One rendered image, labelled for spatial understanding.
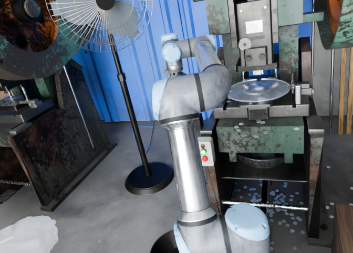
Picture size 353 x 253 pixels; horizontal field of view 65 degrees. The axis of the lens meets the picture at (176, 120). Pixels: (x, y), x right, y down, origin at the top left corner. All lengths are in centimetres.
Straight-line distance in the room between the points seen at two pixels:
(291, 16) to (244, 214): 82
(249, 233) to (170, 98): 41
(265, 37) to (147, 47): 167
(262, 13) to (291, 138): 57
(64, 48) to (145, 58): 98
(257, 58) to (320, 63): 140
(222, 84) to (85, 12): 107
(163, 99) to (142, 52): 213
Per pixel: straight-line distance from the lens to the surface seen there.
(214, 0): 131
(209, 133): 136
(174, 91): 78
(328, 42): 151
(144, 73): 294
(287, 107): 139
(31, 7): 195
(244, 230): 81
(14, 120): 226
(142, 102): 305
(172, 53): 113
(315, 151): 134
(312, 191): 147
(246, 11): 134
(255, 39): 136
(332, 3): 160
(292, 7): 130
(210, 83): 78
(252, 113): 137
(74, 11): 170
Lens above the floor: 128
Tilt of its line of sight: 25 degrees down
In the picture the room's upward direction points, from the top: 12 degrees counter-clockwise
